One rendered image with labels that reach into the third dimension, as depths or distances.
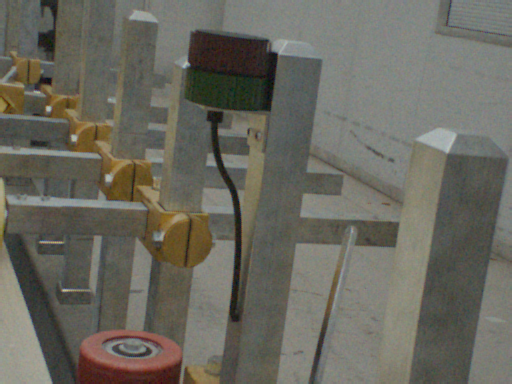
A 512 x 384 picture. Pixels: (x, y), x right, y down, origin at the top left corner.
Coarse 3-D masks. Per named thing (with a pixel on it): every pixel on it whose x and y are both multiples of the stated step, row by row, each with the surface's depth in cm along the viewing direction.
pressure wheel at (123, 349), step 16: (96, 336) 82; (112, 336) 83; (128, 336) 83; (144, 336) 84; (160, 336) 84; (80, 352) 80; (96, 352) 79; (112, 352) 80; (128, 352) 80; (144, 352) 81; (160, 352) 81; (176, 352) 81; (80, 368) 80; (96, 368) 78; (112, 368) 77; (128, 368) 77; (144, 368) 78; (160, 368) 78; (176, 368) 80
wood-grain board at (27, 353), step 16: (0, 256) 102; (0, 272) 97; (0, 288) 93; (16, 288) 93; (0, 304) 89; (16, 304) 89; (0, 320) 85; (16, 320) 86; (0, 336) 82; (16, 336) 82; (32, 336) 83; (0, 352) 79; (16, 352) 79; (32, 352) 79; (0, 368) 76; (16, 368) 76; (32, 368) 76
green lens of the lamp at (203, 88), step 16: (192, 80) 72; (208, 80) 71; (224, 80) 71; (240, 80) 71; (256, 80) 72; (192, 96) 72; (208, 96) 72; (224, 96) 71; (240, 96) 72; (256, 96) 72
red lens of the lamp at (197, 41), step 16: (192, 32) 72; (192, 48) 72; (208, 48) 71; (224, 48) 71; (240, 48) 71; (256, 48) 71; (272, 48) 73; (192, 64) 72; (208, 64) 71; (224, 64) 71; (240, 64) 71; (256, 64) 72
